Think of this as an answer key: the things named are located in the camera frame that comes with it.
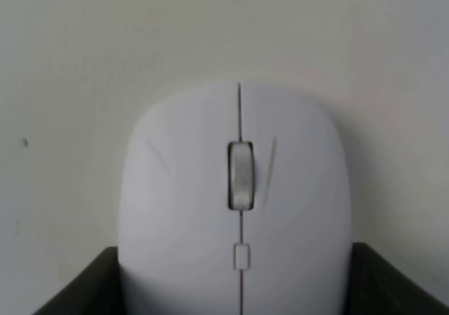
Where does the white wireless computer mouse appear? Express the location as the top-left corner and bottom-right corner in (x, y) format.
(119, 82), (351, 314)

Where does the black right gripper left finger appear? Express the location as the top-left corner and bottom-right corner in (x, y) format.
(35, 246), (123, 315)

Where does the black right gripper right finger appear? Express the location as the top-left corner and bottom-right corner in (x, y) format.
(347, 243), (448, 315)

